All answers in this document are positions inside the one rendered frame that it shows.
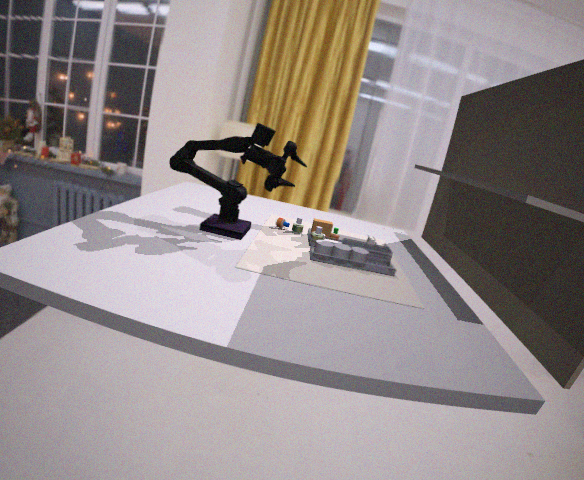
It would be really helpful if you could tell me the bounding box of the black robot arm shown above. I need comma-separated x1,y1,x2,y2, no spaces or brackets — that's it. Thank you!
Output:
169,123,286,224

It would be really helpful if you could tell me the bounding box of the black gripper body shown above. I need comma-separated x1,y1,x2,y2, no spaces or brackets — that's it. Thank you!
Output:
259,141,297,192

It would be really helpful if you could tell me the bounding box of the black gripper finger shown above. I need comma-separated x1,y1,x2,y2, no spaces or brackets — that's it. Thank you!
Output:
291,151,307,167
274,178,295,188

